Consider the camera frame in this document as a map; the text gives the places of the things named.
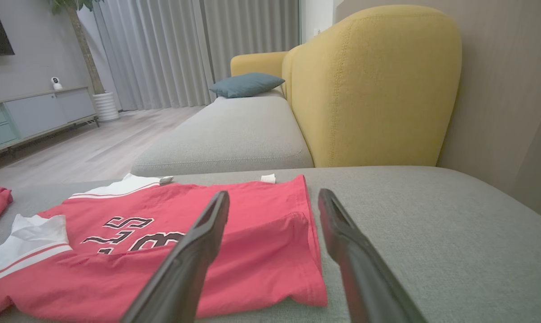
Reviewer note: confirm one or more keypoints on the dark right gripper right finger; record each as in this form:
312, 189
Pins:
364, 278

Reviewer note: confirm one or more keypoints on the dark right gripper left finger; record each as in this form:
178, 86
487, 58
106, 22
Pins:
180, 278

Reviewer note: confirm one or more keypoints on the red jersey with white sleeves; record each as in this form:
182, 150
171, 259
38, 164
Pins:
261, 251

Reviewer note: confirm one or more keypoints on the large grey sofa seat cushion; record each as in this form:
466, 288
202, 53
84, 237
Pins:
454, 251

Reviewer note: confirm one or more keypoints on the small grey sofa seat cushion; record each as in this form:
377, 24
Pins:
230, 134

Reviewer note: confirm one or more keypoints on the white ribbed plant pot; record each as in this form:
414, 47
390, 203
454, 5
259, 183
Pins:
106, 106

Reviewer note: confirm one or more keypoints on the yellow sofa backrest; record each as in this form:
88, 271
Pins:
373, 89
257, 63

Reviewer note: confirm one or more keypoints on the blue throw cushion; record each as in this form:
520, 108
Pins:
245, 85

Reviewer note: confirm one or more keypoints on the grey low media cabinet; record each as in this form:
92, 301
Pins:
37, 114

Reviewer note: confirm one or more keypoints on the light grey sheer curtain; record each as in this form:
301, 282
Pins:
158, 54

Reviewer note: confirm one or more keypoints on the indoor tree plant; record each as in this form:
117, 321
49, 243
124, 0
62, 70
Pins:
85, 49

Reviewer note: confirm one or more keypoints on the grey pleated curtain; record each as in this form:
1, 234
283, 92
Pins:
252, 31

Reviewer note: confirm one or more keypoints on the small white security camera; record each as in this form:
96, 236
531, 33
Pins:
56, 83

